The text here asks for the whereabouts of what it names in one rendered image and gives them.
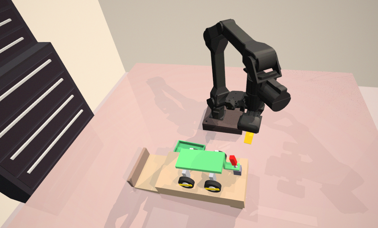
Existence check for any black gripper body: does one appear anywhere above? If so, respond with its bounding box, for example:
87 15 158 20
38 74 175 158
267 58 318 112
237 91 264 134

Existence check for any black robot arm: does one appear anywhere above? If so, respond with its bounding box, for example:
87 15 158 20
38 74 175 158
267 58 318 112
203 19 291 120

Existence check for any tan wooden ramp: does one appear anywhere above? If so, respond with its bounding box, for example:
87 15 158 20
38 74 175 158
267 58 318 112
127 148 249 209

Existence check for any red-headed pin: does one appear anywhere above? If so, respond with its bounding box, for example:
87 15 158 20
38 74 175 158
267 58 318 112
229 156 237 168

